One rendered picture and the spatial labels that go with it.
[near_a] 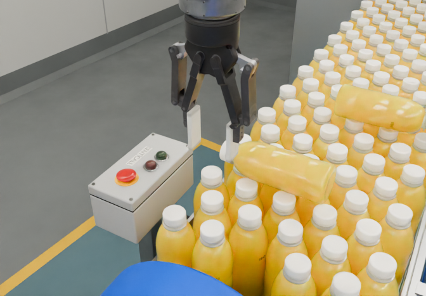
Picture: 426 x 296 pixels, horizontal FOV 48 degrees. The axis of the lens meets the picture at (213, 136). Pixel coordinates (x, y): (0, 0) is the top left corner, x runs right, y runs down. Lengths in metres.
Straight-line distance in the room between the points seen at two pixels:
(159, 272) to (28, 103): 3.06
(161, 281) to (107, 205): 0.36
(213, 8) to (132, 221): 0.42
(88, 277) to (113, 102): 1.53
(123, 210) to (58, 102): 2.68
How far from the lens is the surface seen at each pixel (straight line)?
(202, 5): 0.61
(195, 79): 0.70
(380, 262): 0.76
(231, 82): 0.68
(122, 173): 0.87
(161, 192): 0.90
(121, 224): 0.88
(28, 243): 2.43
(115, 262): 2.23
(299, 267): 0.72
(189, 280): 0.53
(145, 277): 0.55
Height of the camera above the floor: 1.64
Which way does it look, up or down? 34 degrees down
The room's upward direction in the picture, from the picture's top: straight up
